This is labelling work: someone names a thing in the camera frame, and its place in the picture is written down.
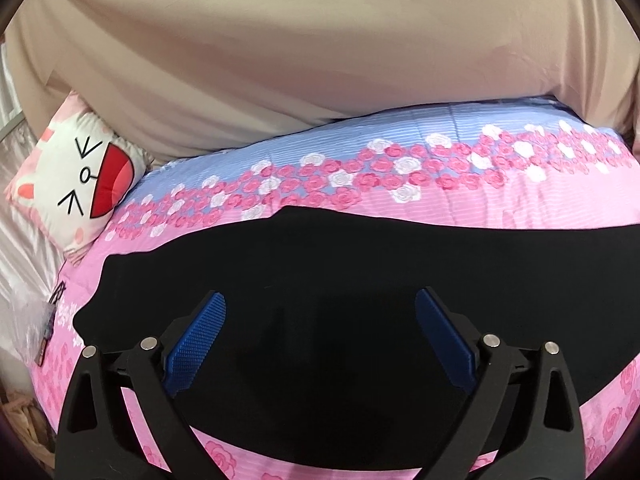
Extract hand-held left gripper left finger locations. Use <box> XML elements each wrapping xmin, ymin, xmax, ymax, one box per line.
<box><xmin>57</xmin><ymin>291</ymin><xmax>228</xmax><ymax>480</ymax></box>

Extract cat face print pillow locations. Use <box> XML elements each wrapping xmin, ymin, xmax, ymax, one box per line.
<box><xmin>5</xmin><ymin>91</ymin><xmax>153</xmax><ymax>256</ymax></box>

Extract pale satin sheet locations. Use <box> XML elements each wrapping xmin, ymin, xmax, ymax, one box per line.
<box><xmin>0</xmin><ymin>60</ymin><xmax>68</xmax><ymax>321</ymax></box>

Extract black pants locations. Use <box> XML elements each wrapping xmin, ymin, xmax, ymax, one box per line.
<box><xmin>74</xmin><ymin>205</ymin><xmax>640</xmax><ymax>453</ymax></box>

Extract pink floral blanket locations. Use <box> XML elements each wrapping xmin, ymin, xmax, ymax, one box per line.
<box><xmin>30</xmin><ymin>97</ymin><xmax>640</xmax><ymax>480</ymax></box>

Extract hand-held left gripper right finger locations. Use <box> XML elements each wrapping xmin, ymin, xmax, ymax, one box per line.
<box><xmin>414</xmin><ymin>287</ymin><xmax>589</xmax><ymax>480</ymax></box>

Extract clear plastic bag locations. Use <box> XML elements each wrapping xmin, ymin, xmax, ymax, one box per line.
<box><xmin>7</xmin><ymin>280</ymin><xmax>58</xmax><ymax>376</ymax></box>

